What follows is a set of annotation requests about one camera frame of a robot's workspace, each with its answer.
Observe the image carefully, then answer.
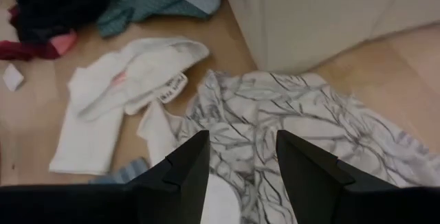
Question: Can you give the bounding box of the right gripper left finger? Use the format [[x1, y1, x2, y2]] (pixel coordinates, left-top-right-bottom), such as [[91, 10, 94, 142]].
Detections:
[[0, 130, 210, 224]]

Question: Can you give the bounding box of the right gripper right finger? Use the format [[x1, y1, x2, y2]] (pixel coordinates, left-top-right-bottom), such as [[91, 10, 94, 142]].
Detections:
[[276, 130, 440, 224]]

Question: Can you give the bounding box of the blue striped towel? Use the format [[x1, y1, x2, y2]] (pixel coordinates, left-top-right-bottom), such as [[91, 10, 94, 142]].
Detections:
[[89, 157, 149, 185]]

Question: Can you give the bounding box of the white branch-print garment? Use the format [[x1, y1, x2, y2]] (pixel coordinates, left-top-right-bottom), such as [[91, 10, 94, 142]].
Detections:
[[137, 69, 440, 224]]

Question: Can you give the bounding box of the plain white sock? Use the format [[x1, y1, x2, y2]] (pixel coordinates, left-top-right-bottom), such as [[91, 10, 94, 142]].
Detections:
[[49, 52, 125, 176]]

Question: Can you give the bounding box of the white sock with printed label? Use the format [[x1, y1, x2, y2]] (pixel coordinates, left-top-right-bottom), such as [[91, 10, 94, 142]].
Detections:
[[77, 37, 210, 122]]

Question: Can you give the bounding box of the teal dotted shirt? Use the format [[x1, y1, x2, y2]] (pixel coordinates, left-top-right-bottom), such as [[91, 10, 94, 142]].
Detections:
[[96, 0, 211, 38]]

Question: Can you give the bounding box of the pink and maroon sock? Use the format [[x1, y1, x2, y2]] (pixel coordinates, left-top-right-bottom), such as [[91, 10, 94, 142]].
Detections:
[[0, 30, 78, 61]]

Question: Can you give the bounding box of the black garment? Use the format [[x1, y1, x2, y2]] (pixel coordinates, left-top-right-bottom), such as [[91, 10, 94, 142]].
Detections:
[[10, 0, 121, 45]]

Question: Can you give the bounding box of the small white paper scrap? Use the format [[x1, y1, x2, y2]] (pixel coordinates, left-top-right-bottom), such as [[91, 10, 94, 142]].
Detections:
[[2, 63, 25, 91]]

